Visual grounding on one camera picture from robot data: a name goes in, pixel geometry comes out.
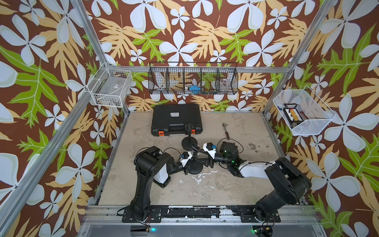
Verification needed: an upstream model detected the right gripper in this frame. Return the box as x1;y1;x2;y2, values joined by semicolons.
195;148;233;169

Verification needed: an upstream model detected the black round base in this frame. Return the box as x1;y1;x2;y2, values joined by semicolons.
188;162;203;175
181;137;197;151

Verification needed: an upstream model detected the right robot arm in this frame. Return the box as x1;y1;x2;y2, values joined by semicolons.
191;142;311;221

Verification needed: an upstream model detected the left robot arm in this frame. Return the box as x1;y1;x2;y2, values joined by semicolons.
129;146;203;221

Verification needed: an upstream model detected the black plastic tool case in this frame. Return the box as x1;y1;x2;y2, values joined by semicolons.
151;104;203;136

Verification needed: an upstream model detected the blue object in basket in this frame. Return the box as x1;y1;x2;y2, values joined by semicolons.
189;86;201;94

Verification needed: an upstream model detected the screw box in basket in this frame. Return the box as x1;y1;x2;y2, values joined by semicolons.
283;103;304;124

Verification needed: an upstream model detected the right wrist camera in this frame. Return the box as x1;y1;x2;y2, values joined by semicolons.
203;143;217;159

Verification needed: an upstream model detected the red handled ratchet wrench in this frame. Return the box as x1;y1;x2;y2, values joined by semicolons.
222;122;230;140

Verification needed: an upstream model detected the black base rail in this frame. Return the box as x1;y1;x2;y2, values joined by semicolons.
121;205;282;223

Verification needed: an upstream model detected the black wire basket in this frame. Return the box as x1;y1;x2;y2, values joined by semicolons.
147;62;239;95

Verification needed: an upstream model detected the white wire basket left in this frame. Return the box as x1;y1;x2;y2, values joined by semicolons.
87;64;133;108

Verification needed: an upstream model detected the white wire basket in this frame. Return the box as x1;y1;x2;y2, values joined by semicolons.
273;86;337;136
87;64;133;108

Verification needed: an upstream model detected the white wire basket right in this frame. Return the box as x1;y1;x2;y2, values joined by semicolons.
273;86;337;136

